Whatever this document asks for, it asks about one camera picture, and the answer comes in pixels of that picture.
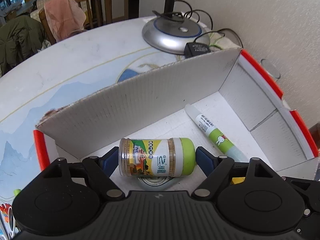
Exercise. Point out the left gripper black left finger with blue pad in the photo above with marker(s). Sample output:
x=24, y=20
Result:
x=99, y=170

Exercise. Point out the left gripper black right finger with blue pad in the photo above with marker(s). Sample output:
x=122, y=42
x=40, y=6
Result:
x=217, y=170

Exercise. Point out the green white glue stick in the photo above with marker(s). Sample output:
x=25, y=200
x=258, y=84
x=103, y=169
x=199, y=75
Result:
x=219, y=140

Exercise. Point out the green-lid labelled jar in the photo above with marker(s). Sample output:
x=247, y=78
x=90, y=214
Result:
x=174, y=157

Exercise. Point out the silver disc in box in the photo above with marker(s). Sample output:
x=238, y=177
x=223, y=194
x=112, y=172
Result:
x=155, y=183

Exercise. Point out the red cardboard box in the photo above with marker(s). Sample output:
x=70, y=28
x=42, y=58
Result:
x=229, y=87

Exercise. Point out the green marker pen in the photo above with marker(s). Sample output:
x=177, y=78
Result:
x=17, y=191

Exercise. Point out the orange red toy figure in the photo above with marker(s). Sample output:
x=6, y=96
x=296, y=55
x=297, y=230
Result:
x=5, y=210

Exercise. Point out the black power adapter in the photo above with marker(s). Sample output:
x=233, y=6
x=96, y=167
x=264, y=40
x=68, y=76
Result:
x=193, y=49

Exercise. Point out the white desk lamp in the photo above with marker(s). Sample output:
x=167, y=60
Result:
x=170, y=30

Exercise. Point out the olive green jacket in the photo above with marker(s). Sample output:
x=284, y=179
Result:
x=21, y=38

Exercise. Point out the pink cloth on chair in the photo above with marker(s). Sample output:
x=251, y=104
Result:
x=64, y=17

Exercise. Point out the wooden chair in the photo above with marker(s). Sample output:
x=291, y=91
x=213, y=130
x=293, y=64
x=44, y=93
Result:
x=98, y=13

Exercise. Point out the white frame sunglasses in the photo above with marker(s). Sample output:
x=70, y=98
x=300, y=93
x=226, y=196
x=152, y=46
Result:
x=8, y=230

